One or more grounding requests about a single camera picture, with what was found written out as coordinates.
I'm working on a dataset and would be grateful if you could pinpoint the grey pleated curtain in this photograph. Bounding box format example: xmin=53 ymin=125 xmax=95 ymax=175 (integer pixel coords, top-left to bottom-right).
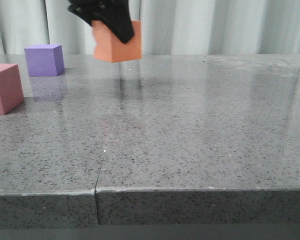
xmin=0 ymin=0 xmax=300 ymax=55

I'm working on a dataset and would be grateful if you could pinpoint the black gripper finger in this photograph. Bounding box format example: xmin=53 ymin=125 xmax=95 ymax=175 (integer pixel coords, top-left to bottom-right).
xmin=67 ymin=0 xmax=134 ymax=44

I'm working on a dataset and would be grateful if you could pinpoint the purple foam cube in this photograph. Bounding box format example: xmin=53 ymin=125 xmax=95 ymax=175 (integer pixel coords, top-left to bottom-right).
xmin=24 ymin=44 xmax=65 ymax=77

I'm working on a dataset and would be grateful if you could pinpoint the pink foam cube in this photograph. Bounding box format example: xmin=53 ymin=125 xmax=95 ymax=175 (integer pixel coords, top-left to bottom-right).
xmin=0 ymin=63 xmax=24 ymax=115

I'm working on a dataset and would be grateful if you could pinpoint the orange foam cube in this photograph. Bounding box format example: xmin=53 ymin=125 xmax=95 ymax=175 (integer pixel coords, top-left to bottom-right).
xmin=92 ymin=20 xmax=142 ymax=63

